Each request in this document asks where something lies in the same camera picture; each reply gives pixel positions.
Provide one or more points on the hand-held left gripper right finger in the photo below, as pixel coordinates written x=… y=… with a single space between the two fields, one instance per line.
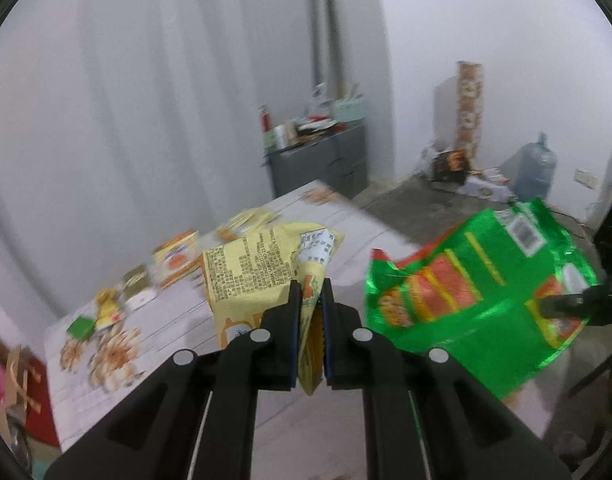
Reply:
x=327 y=355

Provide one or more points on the large water jug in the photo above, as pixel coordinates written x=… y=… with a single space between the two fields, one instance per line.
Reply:
x=535 y=170

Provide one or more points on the small yellow packet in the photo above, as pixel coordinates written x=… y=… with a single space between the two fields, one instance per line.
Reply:
x=108 y=310

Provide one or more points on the grey cabinet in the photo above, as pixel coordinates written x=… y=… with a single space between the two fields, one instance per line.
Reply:
x=311 y=165

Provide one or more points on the white printed boxes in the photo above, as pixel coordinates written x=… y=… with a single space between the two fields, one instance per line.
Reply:
x=485 y=187

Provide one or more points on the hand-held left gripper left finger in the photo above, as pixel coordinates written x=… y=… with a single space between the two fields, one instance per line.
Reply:
x=296 y=355

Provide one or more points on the green snack bag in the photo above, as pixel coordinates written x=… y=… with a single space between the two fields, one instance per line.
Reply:
x=475 y=310

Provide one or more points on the wall socket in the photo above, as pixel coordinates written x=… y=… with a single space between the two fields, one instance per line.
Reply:
x=585 y=179

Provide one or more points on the yellow snack bag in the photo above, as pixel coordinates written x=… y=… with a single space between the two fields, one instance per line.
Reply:
x=251 y=270

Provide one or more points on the small green packet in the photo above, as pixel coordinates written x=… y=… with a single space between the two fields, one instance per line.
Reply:
x=81 y=328

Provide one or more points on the pale green box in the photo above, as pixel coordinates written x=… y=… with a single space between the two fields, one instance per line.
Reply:
x=348 y=110

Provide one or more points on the floral tablecloth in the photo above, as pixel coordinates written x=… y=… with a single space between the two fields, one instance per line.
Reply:
x=176 y=320

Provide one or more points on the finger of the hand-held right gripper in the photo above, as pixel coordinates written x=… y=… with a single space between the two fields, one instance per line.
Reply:
x=575 y=302

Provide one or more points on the pale yellow snack packet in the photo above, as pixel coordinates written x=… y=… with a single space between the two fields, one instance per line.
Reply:
x=253 y=220

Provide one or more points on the red bottle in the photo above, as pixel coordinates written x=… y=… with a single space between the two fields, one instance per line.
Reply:
x=265 y=120

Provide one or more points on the black printed bag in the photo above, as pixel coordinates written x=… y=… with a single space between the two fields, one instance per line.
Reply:
x=450 y=165

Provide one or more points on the orange snack packet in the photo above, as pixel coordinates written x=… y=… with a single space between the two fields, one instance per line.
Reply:
x=176 y=260

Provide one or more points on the gold white packet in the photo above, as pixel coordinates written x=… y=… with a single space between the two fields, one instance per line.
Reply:
x=138 y=287

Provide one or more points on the patterned tablecloth roll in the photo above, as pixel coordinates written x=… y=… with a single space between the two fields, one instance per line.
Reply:
x=469 y=110

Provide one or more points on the red paper gift bag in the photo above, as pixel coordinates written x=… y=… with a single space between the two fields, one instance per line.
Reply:
x=41 y=420

